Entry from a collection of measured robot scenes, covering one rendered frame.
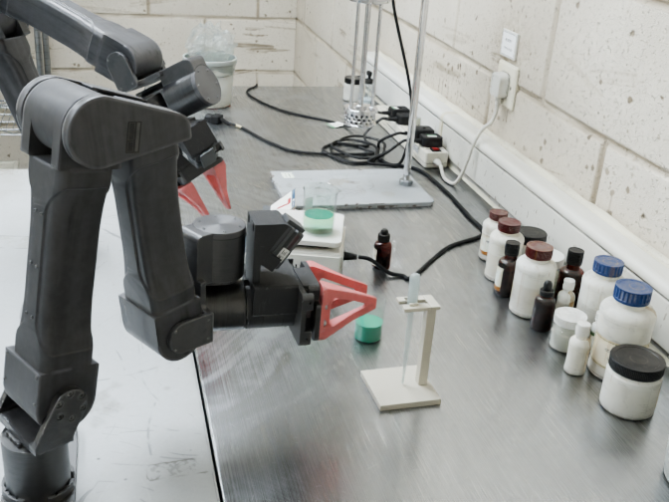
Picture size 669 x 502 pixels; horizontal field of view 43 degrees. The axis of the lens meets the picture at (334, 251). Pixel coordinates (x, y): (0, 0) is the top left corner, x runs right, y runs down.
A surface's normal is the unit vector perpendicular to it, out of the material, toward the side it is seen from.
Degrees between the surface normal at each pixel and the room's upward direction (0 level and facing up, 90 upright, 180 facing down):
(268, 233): 89
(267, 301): 89
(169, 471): 0
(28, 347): 80
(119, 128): 90
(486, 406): 0
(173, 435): 0
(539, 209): 90
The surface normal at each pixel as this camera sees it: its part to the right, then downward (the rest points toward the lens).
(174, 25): 0.25, 0.41
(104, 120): 0.71, 0.33
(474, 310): 0.07, -0.91
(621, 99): -0.97, 0.04
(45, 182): -0.68, 0.10
